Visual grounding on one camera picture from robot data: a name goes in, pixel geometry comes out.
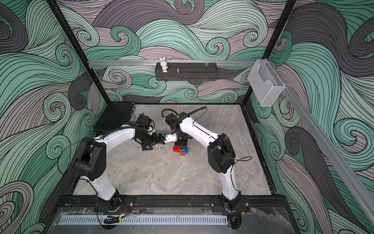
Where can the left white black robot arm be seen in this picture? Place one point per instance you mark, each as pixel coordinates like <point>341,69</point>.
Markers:
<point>90,158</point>

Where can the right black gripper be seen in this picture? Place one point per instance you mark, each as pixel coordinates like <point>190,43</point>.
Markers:
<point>181,145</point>

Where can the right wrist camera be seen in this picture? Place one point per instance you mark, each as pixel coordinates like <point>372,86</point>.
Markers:
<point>170,138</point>

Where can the black wall shelf tray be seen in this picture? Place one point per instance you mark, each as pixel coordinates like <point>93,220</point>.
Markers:
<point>187,71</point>

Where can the red long lego brick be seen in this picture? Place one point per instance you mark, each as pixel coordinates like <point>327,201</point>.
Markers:
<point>177,150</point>

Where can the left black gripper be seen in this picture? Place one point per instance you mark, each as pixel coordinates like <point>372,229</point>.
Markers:
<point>154,141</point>

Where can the right wall aluminium rail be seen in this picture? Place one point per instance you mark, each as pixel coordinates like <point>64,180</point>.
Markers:
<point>298,96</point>

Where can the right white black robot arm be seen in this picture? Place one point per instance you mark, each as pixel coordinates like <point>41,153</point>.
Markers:
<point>220,152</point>

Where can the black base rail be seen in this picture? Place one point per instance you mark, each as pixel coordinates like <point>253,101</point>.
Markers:
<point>135,204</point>

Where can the horizontal aluminium rail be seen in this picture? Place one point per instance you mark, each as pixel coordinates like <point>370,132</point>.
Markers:
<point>134,62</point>

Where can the black case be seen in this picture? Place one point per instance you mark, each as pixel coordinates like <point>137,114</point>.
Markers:
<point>114,116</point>

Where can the clear acrylic wall holder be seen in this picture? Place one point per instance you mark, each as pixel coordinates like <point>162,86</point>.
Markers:
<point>266,82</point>

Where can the white slotted cable duct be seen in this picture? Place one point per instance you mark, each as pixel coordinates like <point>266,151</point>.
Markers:
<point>146,220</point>

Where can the white pink bunny figurine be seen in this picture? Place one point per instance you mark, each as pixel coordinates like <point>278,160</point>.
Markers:
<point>164,65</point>

